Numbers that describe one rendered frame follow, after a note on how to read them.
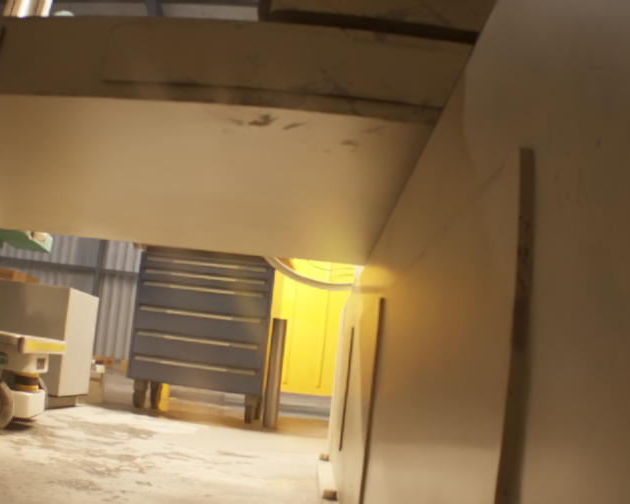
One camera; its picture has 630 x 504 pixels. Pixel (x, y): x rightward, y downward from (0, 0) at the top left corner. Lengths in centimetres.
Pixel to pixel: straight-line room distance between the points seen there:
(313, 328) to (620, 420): 455
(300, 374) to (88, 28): 410
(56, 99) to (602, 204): 64
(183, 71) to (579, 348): 57
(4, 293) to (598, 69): 303
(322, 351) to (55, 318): 227
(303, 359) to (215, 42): 409
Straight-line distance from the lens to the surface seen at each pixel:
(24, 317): 310
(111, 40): 76
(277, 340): 353
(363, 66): 71
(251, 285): 361
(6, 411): 211
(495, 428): 30
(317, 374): 471
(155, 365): 369
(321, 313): 473
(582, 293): 23
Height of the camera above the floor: 34
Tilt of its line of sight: 10 degrees up
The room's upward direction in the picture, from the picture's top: 6 degrees clockwise
